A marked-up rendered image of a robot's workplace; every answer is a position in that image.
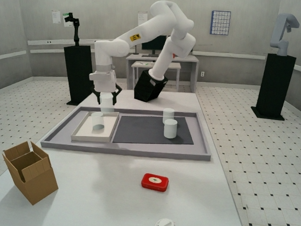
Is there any brown cardboard box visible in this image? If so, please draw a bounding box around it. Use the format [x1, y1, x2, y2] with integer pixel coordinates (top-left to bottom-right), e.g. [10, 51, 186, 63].
[2, 141, 59, 206]

